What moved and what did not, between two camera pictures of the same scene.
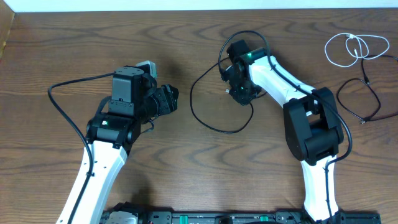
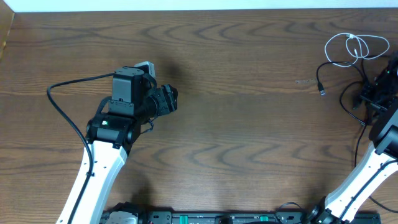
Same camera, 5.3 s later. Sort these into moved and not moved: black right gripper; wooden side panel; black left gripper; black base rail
Moved: black right gripper
Not moved: wooden side panel; black left gripper; black base rail
